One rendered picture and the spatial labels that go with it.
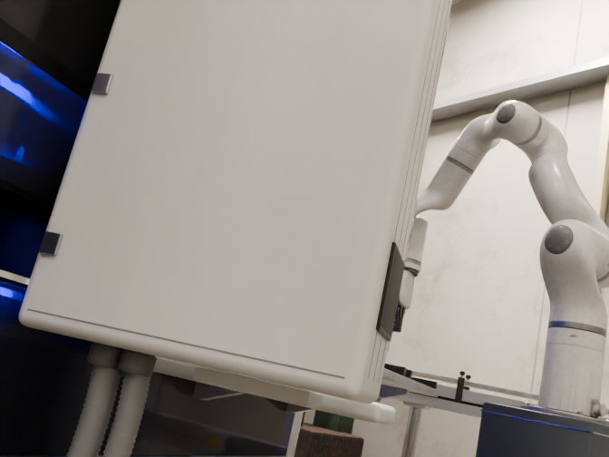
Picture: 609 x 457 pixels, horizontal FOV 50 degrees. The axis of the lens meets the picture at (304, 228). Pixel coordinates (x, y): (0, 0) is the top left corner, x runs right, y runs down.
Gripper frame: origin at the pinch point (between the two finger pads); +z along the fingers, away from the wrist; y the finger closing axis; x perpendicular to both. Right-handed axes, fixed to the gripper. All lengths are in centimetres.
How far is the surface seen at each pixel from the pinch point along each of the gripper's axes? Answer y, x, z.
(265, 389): 93, 11, 25
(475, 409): -82, 11, 16
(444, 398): -82, -1, 14
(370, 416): 83, 24, 25
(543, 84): -282, -5, -234
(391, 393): 0.6, 2.2, 18.9
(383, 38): 104, 23, -24
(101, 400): 104, -8, 31
